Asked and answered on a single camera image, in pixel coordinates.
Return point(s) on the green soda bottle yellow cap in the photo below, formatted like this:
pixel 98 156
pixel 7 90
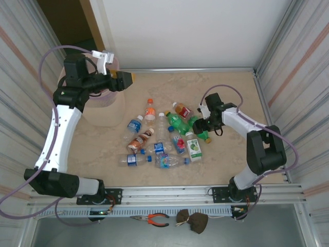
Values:
pixel 177 124
pixel 205 136

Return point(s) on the red label tea bottle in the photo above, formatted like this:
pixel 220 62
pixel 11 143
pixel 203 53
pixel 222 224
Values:
pixel 183 111

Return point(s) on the orange soda bottle orange cap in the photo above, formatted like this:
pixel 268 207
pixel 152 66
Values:
pixel 149 112

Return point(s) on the blue label bottle white cap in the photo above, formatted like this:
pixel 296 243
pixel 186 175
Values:
pixel 135 125

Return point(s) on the brown coffee drink bottle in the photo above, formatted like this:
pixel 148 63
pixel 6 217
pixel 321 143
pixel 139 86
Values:
pixel 140 140

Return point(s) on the blue-capped bottle colourful label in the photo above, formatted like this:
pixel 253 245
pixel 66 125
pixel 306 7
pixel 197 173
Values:
pixel 164 161

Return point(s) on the blue-capped clear bottle blue label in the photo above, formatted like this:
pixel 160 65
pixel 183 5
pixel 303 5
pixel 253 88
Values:
pixel 132 159
pixel 159 148

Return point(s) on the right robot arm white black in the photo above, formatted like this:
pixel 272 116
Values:
pixel 267 151

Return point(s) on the pink trash bin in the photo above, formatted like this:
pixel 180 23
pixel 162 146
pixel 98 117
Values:
pixel 102 101

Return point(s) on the beige plastic waste bin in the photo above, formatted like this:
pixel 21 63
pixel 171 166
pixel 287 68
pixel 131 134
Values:
pixel 113 113

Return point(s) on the blue-capped bottle red flower label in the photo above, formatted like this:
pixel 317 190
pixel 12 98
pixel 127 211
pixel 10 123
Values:
pixel 178 142

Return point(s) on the brown wooden board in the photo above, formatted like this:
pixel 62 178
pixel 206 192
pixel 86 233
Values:
pixel 92 25

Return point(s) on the unlabelled clear bottle white cap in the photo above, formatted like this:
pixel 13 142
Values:
pixel 161 128

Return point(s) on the small electronics board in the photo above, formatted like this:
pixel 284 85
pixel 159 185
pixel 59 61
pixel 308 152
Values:
pixel 99 212
pixel 237 209

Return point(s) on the brown cloth pouch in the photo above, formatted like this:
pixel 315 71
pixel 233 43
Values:
pixel 198 222

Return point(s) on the grey metal tray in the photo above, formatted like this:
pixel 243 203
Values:
pixel 102 236

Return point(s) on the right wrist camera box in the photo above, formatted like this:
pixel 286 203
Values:
pixel 204 110

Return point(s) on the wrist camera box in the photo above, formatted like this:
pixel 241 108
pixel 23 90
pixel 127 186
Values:
pixel 204 110
pixel 102 59

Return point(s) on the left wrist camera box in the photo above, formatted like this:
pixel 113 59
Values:
pixel 102 59

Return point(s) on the aluminium frame bar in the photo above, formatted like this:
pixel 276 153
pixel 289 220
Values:
pixel 192 70

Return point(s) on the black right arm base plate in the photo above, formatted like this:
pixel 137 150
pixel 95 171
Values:
pixel 218 194

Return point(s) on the aluminium mounting rail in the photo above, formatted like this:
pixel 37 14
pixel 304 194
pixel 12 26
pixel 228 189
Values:
pixel 167 193

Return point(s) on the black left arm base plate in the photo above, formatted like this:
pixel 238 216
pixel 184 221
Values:
pixel 115 195

